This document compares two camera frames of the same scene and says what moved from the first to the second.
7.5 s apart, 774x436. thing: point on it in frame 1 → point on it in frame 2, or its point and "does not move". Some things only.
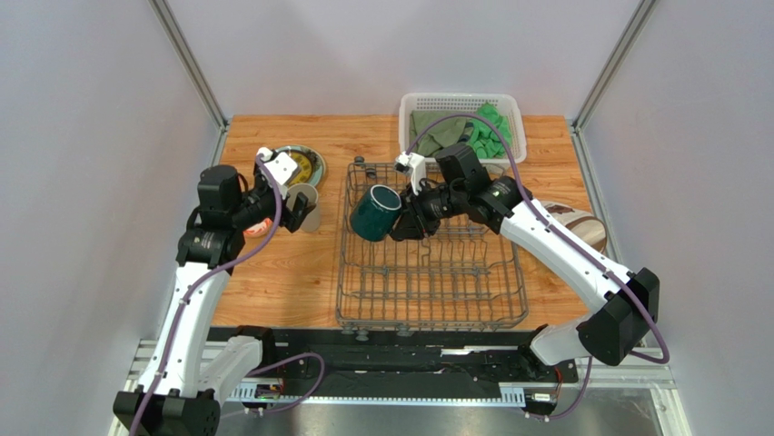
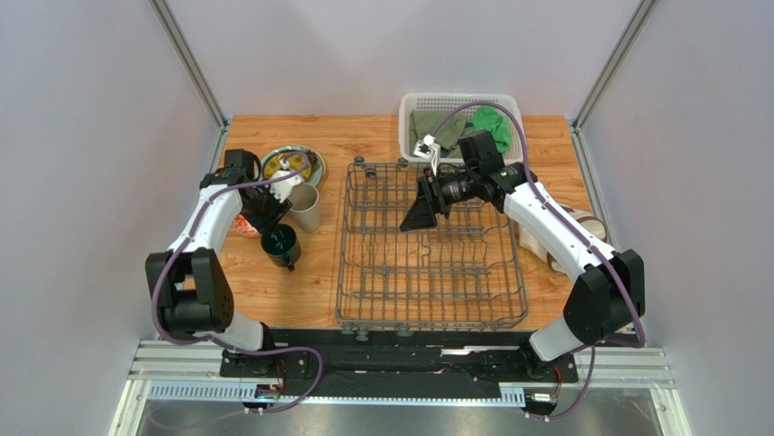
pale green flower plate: [317, 162] does not move
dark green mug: [373, 214] → [282, 245]
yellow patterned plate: [303, 172] does not move
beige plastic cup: [312, 220] does not move
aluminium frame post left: [187, 57] does not move
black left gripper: [292, 219] → [275, 213]
